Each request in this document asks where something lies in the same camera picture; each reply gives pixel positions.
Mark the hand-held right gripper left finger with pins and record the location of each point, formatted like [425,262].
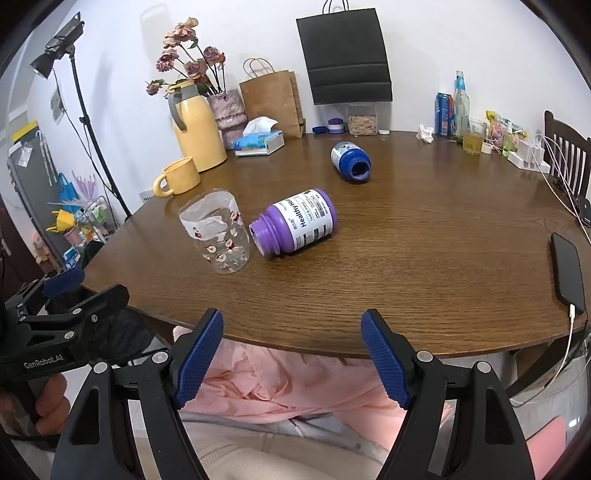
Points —
[196,364]

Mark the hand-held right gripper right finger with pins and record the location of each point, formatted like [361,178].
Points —
[385,355]

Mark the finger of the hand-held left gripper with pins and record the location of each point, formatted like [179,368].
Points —
[64,281]
[92,305]

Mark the purple pill bottle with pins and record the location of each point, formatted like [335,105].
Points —
[295,221]

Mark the clear printed glass cup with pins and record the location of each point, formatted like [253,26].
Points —
[217,240]

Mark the person's left hand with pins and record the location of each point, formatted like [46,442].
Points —
[48,401]

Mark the dark cloth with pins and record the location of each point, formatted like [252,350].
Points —
[120,337]

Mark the cluttered storage cart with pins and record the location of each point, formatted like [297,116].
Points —
[83,221]

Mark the person's pink shirt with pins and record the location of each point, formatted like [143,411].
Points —
[286,378]

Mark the blue tote bag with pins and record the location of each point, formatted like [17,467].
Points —
[67,189]

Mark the dark refrigerator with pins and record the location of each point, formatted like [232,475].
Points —
[32,194]

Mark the person's beige pants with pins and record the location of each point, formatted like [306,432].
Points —
[258,452]

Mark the black light stand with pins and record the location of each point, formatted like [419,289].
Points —
[94,138]

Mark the yellow mug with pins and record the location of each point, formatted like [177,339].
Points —
[182,177]

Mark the pink cushion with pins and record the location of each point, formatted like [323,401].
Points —
[547,438]

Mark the blue pill bottle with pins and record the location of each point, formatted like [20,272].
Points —
[351,161]

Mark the yellow thermos jug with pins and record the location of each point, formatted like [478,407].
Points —
[198,134]

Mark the black smartphone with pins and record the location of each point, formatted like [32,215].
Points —
[568,272]

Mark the crumpled white tissue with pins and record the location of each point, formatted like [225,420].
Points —
[425,134]

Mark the blue tissue box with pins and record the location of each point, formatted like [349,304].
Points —
[258,144]

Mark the small white box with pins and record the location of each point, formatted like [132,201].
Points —
[487,147]

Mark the glass of yellow drink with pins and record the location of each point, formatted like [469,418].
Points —
[473,141]

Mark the clear cereal container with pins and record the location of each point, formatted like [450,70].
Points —
[362,123]

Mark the black studio light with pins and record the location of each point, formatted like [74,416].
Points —
[53,48]

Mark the purple white bottle lid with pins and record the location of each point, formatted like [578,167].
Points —
[335,126]

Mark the pink knitted vase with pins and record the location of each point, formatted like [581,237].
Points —
[226,110]

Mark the white power strip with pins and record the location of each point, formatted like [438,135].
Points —
[526,157]

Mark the blue drink can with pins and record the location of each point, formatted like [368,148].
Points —
[444,115]

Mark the dried pink flowers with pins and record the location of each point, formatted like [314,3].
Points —
[196,69]

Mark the green yellow snack packets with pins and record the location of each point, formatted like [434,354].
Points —
[505,131]

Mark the clear glass bottle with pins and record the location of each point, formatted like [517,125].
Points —
[461,108]

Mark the brown paper bag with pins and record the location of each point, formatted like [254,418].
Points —
[272,97]

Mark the dark wooden chair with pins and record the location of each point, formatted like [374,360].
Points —
[570,147]

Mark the black paper bag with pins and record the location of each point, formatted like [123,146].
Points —
[344,50]

